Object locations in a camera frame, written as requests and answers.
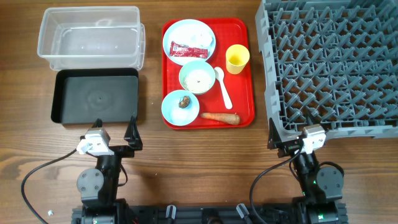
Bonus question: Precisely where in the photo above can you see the clear plastic bin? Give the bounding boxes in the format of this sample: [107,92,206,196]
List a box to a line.
[37,6,146,71]

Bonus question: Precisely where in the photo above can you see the brown food scrap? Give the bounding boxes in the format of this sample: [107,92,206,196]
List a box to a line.
[178,96,190,108]

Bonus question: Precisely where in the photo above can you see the orange carrot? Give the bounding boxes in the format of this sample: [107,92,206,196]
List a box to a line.
[200,113,241,125]

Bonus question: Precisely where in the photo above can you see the light blue bowl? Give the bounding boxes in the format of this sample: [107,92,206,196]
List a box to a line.
[161,90,200,126]

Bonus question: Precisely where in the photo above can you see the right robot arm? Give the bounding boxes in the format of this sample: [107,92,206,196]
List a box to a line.
[261,117,348,224]

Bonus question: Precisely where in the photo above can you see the red snack wrapper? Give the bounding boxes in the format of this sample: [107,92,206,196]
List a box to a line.
[169,41,208,58]

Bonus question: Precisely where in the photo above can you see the green bowl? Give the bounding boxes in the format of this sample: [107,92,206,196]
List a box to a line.
[178,61,215,95]

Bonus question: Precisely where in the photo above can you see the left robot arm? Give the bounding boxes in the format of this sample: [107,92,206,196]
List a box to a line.
[71,117,143,224]

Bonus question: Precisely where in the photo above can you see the yellow plastic cup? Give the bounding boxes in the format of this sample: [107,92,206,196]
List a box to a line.
[225,44,250,75]

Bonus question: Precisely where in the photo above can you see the light blue plate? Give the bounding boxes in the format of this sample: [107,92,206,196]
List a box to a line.
[162,19,216,65]

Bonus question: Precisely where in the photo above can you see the grey dishwasher rack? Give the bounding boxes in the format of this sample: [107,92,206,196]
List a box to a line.
[255,1,397,141]

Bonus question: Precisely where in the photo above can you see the white plastic spoon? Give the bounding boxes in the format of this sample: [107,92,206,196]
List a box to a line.
[214,67,233,110]

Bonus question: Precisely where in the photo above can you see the white rice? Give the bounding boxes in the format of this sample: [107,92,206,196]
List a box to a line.
[183,70,213,94]

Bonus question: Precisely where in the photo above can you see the white tissue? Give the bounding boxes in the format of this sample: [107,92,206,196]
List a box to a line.
[190,32,213,48]

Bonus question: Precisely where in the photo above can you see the black plastic bin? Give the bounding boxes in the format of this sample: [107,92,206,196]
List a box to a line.
[51,68,139,124]

